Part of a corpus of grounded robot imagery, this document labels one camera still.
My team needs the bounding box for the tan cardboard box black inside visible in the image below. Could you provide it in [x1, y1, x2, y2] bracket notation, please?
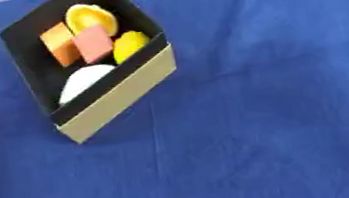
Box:
[0, 0, 188, 156]

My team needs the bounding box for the yellow toy lemon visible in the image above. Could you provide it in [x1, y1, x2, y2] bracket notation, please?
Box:
[108, 27, 156, 66]

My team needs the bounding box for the white egg-shaped toy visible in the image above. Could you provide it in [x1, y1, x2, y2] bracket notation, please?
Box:
[52, 61, 123, 106]

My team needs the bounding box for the pink rectangular block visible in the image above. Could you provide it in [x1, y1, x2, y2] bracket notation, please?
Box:
[68, 20, 118, 68]

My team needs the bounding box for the yellow orange toy fruit slice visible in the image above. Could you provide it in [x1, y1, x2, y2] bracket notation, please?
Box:
[61, 0, 121, 45]

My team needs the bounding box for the orange rectangular block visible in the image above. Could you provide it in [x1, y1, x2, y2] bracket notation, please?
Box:
[36, 19, 86, 72]

